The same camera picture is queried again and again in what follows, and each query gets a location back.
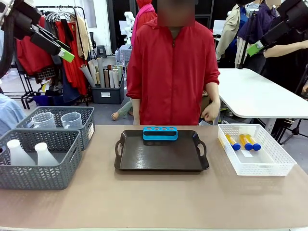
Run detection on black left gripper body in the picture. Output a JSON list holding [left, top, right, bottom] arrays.
[[0, 0, 43, 40]]

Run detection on person's left forearm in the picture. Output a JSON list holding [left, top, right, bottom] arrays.
[[205, 81, 221, 106]]

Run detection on person's left hand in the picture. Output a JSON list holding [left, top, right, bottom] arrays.
[[200, 102, 221, 121]]

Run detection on red hanging garments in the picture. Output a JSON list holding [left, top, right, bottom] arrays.
[[16, 16, 55, 76]]

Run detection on tall grey paper roll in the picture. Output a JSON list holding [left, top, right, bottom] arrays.
[[96, 57, 106, 89]]

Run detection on person's right forearm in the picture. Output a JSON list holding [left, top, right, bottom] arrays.
[[131, 98, 141, 126]]

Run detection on clear plastic measuring beaker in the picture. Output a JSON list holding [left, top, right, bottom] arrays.
[[31, 112, 54, 129], [61, 112, 84, 130]]

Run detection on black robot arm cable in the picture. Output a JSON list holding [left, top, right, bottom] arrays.
[[0, 14, 15, 79]]

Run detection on doll lying on floor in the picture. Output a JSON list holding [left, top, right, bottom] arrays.
[[111, 100, 134, 121]]

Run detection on person in beige coat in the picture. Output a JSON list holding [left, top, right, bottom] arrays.
[[215, 3, 249, 69]]

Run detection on person in black clothes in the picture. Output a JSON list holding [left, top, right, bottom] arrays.
[[261, 24, 308, 97]]

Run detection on brown paper roll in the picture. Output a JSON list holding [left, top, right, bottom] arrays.
[[103, 68, 110, 89]]

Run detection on person in purple jacket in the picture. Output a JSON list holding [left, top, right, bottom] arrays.
[[237, 1, 281, 74]]

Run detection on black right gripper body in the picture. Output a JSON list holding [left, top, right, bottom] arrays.
[[276, 0, 308, 35]]

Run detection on beige hanging garment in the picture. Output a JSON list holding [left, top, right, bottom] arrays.
[[75, 15, 94, 61]]

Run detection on dark brown serving tray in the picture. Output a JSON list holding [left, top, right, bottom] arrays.
[[114, 129, 210, 172]]

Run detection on black clothes rack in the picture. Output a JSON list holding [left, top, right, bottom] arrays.
[[14, 5, 95, 110]]

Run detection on black stand with device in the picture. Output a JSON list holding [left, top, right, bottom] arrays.
[[237, 8, 259, 70]]

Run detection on white plastic conical flask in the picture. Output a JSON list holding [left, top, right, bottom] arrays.
[[6, 139, 37, 167], [34, 142, 60, 167]]

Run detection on orange tube with blue cap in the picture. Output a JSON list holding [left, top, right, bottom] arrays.
[[225, 134, 242, 151], [244, 134, 262, 151], [238, 134, 254, 151]]

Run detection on white plastic mesh basket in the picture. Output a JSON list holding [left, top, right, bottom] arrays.
[[218, 124, 297, 177]]

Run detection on grey plastic basket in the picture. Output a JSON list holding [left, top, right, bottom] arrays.
[[0, 128, 83, 191]]

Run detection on black camera tripod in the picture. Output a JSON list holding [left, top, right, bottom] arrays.
[[276, 118, 308, 145]]

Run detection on light blue cloth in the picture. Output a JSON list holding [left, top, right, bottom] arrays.
[[0, 93, 27, 137]]

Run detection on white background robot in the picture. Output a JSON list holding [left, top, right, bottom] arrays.
[[123, 11, 136, 47]]

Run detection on white folding table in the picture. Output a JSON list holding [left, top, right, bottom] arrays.
[[218, 68, 308, 126]]

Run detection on mannequin with pink scarf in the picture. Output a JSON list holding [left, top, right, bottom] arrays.
[[131, 0, 157, 46]]

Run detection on blue test tube rack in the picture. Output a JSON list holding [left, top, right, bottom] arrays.
[[142, 126, 179, 141]]

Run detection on person in red jacket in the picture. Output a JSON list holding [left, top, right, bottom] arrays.
[[126, 18, 221, 126]]

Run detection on dark grey storage bin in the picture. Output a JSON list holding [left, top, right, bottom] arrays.
[[91, 76, 126, 105]]

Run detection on grey basket with label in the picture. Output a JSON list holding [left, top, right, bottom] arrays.
[[15, 106, 96, 151]]

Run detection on long red hanging dress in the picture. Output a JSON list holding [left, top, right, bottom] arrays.
[[54, 21, 88, 96]]

